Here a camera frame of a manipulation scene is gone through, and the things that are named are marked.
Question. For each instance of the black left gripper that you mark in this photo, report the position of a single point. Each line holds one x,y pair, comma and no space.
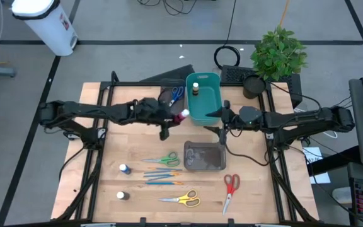
151,110

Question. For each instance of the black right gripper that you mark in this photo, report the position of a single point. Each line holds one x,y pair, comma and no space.
232,119

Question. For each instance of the magenta paint bottle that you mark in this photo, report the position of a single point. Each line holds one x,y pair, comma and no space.
179,118

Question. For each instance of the orange paint bottle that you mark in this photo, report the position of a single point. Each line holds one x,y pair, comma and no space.
195,89

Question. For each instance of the blue paint bottle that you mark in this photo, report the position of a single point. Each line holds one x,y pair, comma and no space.
125,169

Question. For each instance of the black paint bottle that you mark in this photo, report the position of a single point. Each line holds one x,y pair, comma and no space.
123,195

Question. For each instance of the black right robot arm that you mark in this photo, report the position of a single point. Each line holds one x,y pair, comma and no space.
304,121

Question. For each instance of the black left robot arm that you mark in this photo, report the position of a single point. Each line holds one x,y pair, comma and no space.
84,108

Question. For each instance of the teal plastic bin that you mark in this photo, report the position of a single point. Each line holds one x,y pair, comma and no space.
205,107

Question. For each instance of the grey translucent plastic bin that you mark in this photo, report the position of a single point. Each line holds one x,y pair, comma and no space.
165,89
205,157

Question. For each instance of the black wedge panel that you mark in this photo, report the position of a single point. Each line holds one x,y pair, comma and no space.
178,75

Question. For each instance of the black perforated box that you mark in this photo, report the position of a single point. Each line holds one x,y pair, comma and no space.
235,74

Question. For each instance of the green potted plant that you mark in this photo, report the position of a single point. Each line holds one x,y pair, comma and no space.
277,53

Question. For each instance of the white paper sheet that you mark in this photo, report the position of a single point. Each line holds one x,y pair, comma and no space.
321,178

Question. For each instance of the light grey chair seat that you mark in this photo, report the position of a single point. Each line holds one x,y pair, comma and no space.
342,195

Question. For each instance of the white trash can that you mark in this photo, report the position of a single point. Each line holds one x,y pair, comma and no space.
52,28

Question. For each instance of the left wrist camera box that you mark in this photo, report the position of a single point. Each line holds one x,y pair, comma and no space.
150,104

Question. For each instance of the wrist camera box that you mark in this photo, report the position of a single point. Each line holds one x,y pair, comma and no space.
150,104
250,114

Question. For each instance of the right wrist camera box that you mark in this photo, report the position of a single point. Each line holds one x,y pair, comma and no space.
250,114

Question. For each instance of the black aluminium table frame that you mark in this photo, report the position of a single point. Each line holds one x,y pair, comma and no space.
131,84

